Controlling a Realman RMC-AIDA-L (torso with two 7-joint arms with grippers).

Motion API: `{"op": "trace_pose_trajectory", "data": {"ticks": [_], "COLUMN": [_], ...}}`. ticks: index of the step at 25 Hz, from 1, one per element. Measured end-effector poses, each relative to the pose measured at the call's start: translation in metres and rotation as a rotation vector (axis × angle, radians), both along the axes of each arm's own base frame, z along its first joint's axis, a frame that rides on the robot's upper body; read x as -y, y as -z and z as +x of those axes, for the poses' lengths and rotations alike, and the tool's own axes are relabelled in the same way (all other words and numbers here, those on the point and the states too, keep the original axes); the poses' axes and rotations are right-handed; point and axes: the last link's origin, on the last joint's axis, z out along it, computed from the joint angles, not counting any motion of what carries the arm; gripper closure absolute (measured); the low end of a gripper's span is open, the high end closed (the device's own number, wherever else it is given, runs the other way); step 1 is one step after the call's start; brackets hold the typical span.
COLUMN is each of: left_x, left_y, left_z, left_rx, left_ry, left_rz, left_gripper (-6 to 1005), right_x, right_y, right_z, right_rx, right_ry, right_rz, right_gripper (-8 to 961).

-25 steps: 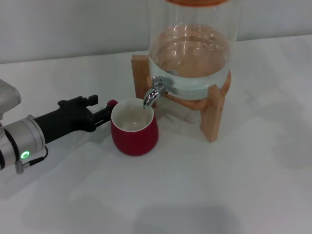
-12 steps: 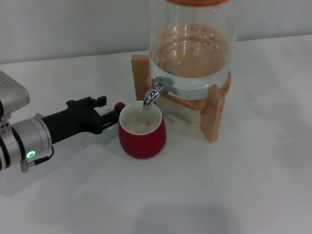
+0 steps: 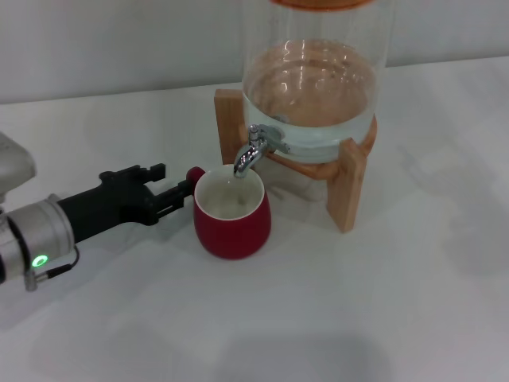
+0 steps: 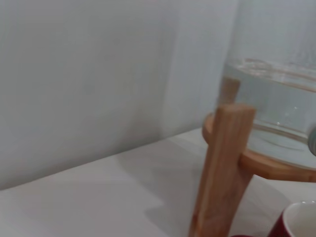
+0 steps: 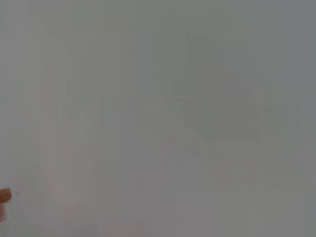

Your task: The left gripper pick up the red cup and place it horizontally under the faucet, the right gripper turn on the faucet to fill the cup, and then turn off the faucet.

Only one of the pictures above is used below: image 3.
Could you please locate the glass water dispenser jar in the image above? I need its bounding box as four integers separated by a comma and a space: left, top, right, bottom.
240, 0, 389, 165

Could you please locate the wooden dispenser stand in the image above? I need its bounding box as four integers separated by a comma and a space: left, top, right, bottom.
213, 88, 377, 234

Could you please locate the chrome faucet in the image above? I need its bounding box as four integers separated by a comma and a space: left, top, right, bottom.
232, 123, 292, 179

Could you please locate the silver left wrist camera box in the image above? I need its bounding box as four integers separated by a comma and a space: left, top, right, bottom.
0, 133, 37, 200

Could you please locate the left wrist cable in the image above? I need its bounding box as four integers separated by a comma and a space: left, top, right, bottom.
25, 244, 80, 279

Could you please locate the red ceramic cup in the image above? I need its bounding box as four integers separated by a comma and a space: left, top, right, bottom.
186, 166, 273, 260

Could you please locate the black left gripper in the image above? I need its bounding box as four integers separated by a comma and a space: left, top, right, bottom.
57, 162, 196, 244

